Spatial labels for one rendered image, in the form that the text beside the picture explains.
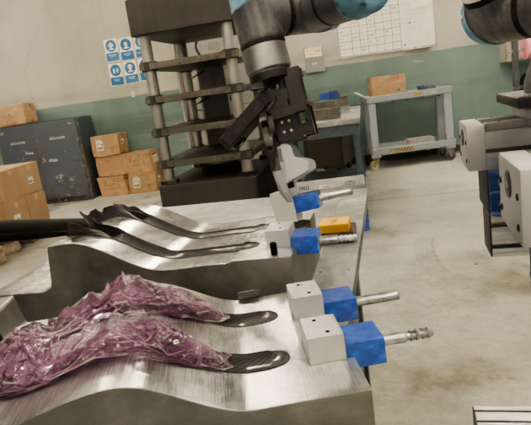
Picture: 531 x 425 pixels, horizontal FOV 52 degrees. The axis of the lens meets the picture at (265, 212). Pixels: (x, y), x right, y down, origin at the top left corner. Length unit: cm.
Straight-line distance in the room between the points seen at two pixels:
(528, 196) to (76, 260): 62
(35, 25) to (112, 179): 238
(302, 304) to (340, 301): 5
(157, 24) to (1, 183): 196
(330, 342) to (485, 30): 90
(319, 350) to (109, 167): 730
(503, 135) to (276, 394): 79
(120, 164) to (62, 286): 681
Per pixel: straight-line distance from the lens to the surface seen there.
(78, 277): 89
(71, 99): 834
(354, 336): 56
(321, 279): 92
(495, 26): 127
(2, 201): 540
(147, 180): 757
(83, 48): 823
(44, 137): 799
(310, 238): 80
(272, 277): 77
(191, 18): 489
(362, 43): 731
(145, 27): 502
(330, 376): 53
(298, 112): 90
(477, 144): 115
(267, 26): 92
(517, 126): 117
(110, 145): 769
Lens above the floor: 112
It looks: 12 degrees down
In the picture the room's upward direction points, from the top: 8 degrees counter-clockwise
